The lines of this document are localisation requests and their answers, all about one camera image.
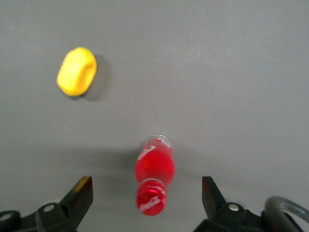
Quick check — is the yellow lemon-shaped toy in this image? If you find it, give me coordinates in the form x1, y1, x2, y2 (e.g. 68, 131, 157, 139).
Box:
56, 46, 98, 97

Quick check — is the grey wrist cable loop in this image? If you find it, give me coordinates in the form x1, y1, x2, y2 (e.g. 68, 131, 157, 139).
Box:
262, 196, 309, 232

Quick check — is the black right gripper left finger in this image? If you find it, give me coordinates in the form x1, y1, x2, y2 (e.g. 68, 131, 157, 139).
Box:
19, 176, 94, 232

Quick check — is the red coke bottle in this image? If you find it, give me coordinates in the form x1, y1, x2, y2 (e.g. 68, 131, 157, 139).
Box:
134, 134, 175, 216

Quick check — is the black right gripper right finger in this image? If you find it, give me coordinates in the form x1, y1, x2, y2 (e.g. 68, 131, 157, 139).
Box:
193, 176, 266, 232

